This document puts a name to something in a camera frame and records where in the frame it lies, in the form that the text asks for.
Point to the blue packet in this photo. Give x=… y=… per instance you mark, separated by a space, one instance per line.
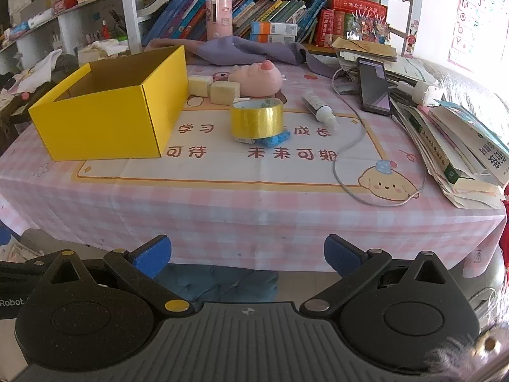
x=276 y=140

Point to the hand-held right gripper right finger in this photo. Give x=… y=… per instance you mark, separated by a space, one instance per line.
x=340 y=252

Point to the red box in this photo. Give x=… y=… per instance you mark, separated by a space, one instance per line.
x=350 y=6

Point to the purple pink cloth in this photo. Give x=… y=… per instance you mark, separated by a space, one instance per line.
x=246 y=49

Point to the brown envelopes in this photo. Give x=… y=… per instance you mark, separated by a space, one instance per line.
x=366 y=47

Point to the white charger plug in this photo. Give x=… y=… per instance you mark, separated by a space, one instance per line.
x=425 y=92

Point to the cream eraser block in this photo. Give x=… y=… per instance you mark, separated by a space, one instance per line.
x=223 y=93
x=199 y=85

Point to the yellow cardboard box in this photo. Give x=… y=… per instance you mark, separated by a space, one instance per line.
x=103 y=127

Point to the white nozzle tube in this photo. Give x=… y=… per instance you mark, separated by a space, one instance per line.
x=316 y=105

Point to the pink cylindrical case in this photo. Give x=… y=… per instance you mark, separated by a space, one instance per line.
x=218 y=20

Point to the gold tape roll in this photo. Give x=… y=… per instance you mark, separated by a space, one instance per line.
x=254 y=121

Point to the blue orange white carton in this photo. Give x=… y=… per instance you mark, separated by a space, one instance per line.
x=274 y=28
x=274 y=39

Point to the blue cushion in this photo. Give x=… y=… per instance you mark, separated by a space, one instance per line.
x=222 y=282

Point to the white plastic bag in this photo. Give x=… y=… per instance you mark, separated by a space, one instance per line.
x=103 y=49

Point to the row of shelf books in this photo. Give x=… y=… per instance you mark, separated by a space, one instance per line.
x=187 y=16

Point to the stack of books and papers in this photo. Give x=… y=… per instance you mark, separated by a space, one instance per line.
x=449 y=159

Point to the white bookshelf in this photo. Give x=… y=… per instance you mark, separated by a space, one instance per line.
x=129 y=16

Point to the pink pig plush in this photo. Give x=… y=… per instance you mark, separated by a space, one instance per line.
x=254 y=79

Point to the alphabet wall poster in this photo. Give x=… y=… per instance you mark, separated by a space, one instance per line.
x=473 y=16

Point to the pile of clothes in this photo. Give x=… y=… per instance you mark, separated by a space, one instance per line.
x=43 y=63

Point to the black smartphone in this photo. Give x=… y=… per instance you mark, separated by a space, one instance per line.
x=373 y=87

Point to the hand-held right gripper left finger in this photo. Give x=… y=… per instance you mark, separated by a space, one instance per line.
x=153 y=252

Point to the grey quilted cover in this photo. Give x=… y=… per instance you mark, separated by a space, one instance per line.
x=469 y=87

